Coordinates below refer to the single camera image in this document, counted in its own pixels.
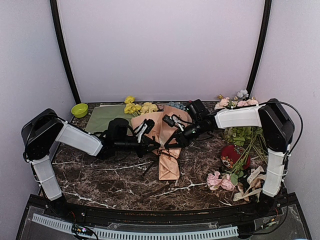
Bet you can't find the beige wrapping paper sheet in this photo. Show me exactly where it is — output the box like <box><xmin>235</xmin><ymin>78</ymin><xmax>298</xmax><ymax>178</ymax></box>
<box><xmin>131</xmin><ymin>105</ymin><xmax>192</xmax><ymax>181</ymax></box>

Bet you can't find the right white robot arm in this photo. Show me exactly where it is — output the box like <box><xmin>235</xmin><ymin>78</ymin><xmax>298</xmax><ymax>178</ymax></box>
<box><xmin>164</xmin><ymin>98</ymin><xmax>295</xmax><ymax>198</ymax></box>

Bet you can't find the bunch of fake flowers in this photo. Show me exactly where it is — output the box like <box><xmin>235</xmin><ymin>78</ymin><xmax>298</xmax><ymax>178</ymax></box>
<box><xmin>214</xmin><ymin>89</ymin><xmax>268</xmax><ymax>162</ymax></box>

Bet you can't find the blue fake flower stem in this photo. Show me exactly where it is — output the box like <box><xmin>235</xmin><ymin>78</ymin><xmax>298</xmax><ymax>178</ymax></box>
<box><xmin>167</xmin><ymin>101</ymin><xmax>186</xmax><ymax>111</ymax></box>

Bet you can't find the left black frame post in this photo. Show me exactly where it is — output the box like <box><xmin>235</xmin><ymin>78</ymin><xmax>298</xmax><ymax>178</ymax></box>
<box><xmin>49</xmin><ymin>0</ymin><xmax>81</xmax><ymax>104</ymax></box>

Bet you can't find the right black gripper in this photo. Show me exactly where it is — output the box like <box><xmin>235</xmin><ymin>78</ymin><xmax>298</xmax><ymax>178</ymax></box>
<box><xmin>164</xmin><ymin>119</ymin><xmax>205</xmax><ymax>148</ymax></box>

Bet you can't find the green plastic bowl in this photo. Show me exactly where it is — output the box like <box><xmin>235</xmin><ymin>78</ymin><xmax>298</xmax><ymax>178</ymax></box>
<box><xmin>71</xmin><ymin>103</ymin><xmax>89</xmax><ymax>119</ymax></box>

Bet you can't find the dark brown ribbon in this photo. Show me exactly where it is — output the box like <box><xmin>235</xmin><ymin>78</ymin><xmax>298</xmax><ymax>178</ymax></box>
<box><xmin>132</xmin><ymin>149</ymin><xmax>180</xmax><ymax>204</ymax></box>

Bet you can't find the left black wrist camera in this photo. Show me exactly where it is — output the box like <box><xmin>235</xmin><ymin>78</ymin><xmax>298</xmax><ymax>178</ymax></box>
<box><xmin>106</xmin><ymin>117</ymin><xmax>129</xmax><ymax>141</ymax></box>

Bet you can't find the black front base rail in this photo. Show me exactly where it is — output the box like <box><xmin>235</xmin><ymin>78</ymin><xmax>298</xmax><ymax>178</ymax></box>
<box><xmin>27</xmin><ymin>193</ymin><xmax>301</xmax><ymax>227</ymax></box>

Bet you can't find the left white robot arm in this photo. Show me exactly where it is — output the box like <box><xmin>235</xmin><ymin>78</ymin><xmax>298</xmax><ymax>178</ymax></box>
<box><xmin>21</xmin><ymin>108</ymin><xmax>161</xmax><ymax>218</ymax></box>

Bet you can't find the green wrapping paper sheet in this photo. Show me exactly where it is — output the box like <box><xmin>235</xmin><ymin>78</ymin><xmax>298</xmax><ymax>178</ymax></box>
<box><xmin>85</xmin><ymin>104</ymin><xmax>134</xmax><ymax>133</ymax></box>

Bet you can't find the pink fake flower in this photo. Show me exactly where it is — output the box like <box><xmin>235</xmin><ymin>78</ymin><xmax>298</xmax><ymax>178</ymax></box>
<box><xmin>207</xmin><ymin>137</ymin><xmax>256</xmax><ymax>191</ymax></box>

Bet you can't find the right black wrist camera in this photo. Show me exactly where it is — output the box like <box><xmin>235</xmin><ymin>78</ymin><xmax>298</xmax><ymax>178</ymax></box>
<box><xmin>185</xmin><ymin>99</ymin><xmax>210</xmax><ymax>121</ymax></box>

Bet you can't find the red floral tin lid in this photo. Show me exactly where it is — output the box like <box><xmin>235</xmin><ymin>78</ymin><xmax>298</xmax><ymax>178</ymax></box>
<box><xmin>220</xmin><ymin>144</ymin><xmax>245</xmax><ymax>170</ymax></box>

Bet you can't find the black frame post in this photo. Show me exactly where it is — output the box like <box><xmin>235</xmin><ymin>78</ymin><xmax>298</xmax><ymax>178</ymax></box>
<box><xmin>49</xmin><ymin>0</ymin><xmax>81</xmax><ymax>104</ymax></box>
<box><xmin>246</xmin><ymin>0</ymin><xmax>272</xmax><ymax>96</ymax></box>

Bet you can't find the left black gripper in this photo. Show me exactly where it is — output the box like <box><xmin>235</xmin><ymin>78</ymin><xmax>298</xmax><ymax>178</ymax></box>
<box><xmin>115</xmin><ymin>136</ymin><xmax>161</xmax><ymax>159</ymax></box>

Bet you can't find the white slotted cable duct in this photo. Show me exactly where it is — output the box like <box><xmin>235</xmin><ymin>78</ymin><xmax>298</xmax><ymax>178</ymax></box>
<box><xmin>31</xmin><ymin>213</ymin><xmax>239</xmax><ymax>240</ymax></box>

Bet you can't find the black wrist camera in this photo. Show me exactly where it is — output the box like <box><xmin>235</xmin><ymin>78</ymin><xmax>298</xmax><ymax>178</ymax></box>
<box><xmin>106</xmin><ymin>117</ymin><xmax>129</xmax><ymax>141</ymax></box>
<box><xmin>185</xmin><ymin>99</ymin><xmax>210</xmax><ymax>121</ymax></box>

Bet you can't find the bright yellow flower stem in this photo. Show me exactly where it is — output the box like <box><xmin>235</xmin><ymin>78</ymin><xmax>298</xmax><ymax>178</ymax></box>
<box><xmin>124</xmin><ymin>95</ymin><xmax>142</xmax><ymax>117</ymax></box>

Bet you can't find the right black frame post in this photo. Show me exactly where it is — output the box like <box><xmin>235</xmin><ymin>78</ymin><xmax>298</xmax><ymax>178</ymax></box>
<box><xmin>246</xmin><ymin>0</ymin><xmax>272</xmax><ymax>96</ymax></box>

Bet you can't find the pale yellow flower stem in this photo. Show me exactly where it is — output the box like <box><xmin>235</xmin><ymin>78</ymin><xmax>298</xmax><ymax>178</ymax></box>
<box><xmin>140</xmin><ymin>102</ymin><xmax>159</xmax><ymax>115</ymax></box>

